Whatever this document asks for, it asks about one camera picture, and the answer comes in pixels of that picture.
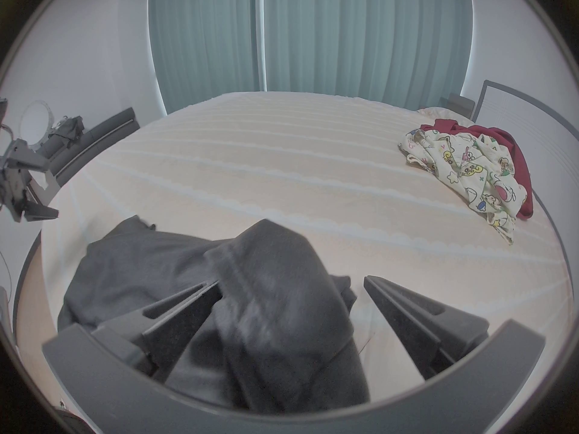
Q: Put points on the white printed pyjama top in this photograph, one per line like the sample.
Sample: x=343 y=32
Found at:
x=470 y=174

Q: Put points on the round white framed mirror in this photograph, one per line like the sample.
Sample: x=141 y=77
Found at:
x=38 y=122

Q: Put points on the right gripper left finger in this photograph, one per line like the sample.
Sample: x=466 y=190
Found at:
x=181 y=323

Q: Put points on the blue-green curtain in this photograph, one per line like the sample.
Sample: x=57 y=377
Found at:
x=362 y=34
x=203 y=39

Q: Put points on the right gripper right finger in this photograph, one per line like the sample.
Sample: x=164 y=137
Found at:
x=420 y=328

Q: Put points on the bed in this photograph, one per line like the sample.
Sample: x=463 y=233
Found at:
x=294 y=174

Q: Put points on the dark red garment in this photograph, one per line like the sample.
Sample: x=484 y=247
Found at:
x=511 y=147

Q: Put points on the pale pink pillow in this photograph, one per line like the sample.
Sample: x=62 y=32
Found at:
x=441 y=112

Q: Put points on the grey bedside table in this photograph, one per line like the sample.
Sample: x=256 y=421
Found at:
x=461 y=104

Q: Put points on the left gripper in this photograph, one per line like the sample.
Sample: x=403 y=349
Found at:
x=13 y=188

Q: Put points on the black T-shirt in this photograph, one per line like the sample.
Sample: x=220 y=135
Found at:
x=280 y=296

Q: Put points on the black chest of drawers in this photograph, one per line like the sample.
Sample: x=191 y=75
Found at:
x=104 y=129

